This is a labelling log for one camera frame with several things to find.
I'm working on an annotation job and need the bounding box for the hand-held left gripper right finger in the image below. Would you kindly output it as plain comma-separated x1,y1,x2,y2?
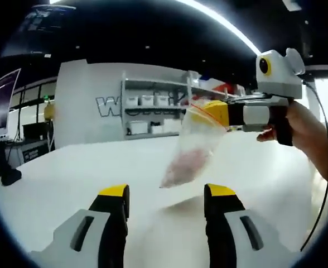
203,183,296,268

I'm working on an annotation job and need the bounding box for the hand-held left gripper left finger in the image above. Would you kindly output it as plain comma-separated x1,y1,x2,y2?
29,183,131,268

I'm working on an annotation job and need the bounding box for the clear resealable bag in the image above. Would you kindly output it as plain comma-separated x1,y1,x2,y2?
158,97,231,190

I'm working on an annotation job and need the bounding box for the yellow hanging bag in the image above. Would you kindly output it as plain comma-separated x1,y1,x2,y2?
44,101,55,121

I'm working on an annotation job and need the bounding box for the person's right hand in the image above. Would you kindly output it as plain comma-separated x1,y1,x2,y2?
257,100,326,160

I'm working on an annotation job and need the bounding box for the ceiling light strip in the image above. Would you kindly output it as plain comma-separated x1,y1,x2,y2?
177,0,263,56

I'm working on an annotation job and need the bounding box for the grey metal shelf unit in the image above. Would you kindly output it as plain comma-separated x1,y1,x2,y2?
120,70,254,141

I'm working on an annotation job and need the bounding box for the black laptop stand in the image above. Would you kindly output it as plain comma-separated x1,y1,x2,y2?
0,144,23,186

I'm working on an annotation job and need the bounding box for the row of white storage bins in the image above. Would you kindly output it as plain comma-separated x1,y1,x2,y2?
124,94,181,135

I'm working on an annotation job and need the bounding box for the black box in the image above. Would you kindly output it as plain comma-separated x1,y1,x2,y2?
22,122,46,142

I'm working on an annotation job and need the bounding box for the white lettered partition panel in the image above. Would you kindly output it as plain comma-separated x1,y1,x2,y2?
53,59,193,151

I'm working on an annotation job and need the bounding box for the dark hanging screen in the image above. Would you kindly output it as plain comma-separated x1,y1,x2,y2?
0,3,78,59

